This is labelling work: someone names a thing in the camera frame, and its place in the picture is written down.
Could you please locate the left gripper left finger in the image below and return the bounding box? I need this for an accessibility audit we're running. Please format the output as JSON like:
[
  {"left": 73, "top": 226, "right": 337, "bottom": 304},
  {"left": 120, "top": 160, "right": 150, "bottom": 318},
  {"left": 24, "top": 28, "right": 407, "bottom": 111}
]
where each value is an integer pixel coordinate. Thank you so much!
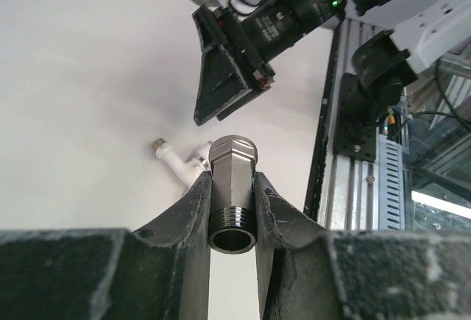
[{"left": 1, "top": 172, "right": 212, "bottom": 319}]

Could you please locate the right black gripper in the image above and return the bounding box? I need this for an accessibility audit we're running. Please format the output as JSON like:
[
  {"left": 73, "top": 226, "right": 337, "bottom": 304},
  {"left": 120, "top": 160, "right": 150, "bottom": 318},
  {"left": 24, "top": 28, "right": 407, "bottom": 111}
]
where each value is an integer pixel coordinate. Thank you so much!
[{"left": 193, "top": 7, "right": 275, "bottom": 126}]

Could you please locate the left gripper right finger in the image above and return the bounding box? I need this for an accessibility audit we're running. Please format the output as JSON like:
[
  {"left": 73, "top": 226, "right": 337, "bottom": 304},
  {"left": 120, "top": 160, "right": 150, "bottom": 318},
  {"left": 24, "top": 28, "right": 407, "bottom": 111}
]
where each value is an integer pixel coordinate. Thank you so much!
[{"left": 253, "top": 173, "right": 470, "bottom": 319}]

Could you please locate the silver threaded pipe fitting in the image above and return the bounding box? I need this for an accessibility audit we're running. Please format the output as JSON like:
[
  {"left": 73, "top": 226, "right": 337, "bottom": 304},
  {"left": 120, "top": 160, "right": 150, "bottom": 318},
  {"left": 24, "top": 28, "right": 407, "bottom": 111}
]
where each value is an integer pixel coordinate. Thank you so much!
[{"left": 208, "top": 135, "right": 258, "bottom": 255}]

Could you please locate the white plastic water faucet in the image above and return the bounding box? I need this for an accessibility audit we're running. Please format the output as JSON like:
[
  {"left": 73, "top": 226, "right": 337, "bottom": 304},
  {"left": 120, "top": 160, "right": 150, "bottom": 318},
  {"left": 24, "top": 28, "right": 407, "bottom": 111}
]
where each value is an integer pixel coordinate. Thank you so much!
[{"left": 152, "top": 138, "right": 213, "bottom": 189}]

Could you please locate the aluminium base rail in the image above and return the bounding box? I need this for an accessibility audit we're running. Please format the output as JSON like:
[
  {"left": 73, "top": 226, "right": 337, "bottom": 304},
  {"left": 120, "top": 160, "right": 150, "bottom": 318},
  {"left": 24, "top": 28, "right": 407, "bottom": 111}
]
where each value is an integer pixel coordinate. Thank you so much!
[{"left": 302, "top": 18, "right": 379, "bottom": 230}]

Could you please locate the grey slotted cable duct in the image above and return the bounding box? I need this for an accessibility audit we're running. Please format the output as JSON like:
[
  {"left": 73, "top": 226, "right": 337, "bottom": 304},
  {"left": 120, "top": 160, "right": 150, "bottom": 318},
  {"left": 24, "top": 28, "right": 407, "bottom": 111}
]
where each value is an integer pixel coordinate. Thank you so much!
[{"left": 377, "top": 135, "right": 414, "bottom": 231}]

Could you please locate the right black camera cable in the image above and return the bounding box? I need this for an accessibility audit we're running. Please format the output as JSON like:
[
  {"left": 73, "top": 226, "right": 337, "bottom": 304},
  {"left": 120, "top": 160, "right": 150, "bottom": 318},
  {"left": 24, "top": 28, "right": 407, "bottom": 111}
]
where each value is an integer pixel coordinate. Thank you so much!
[{"left": 404, "top": 58, "right": 471, "bottom": 133}]

